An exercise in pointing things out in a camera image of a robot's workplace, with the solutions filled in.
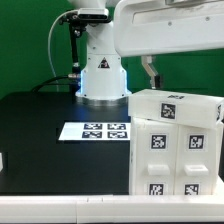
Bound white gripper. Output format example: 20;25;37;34
114;0;224;89

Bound white cabinet door panel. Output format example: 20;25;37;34
174;123;223;195

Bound white cabinet body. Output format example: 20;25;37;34
129;118;223;196

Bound white rectangular cabinet box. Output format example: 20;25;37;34
128;89;224;129

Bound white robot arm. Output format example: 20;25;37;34
67;0;224;101

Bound white flat marker sheet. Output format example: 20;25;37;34
58;122;130;141

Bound white part at left edge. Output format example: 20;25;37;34
0;153;3;172

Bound black camera stand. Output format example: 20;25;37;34
59;9;111;94

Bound white thin cable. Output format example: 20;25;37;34
47;9;80;81

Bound black table cables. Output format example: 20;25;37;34
31;75;75;93

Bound white table border frame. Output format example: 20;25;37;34
0;176;224;224

